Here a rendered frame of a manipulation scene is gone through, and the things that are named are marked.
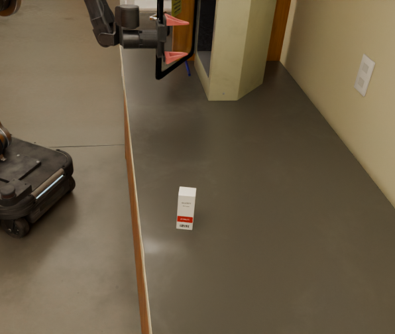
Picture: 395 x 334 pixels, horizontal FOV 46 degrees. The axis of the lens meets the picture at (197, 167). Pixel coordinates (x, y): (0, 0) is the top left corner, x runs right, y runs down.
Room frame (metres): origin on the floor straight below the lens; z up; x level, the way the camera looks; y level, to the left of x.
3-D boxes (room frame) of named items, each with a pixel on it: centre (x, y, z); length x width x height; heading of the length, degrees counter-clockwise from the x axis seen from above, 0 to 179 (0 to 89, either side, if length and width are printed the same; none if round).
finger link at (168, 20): (1.40, 0.11, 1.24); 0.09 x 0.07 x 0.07; 103
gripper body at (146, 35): (1.38, 0.18, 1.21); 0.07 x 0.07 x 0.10; 13
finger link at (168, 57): (1.40, 0.11, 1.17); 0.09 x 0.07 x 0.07; 103
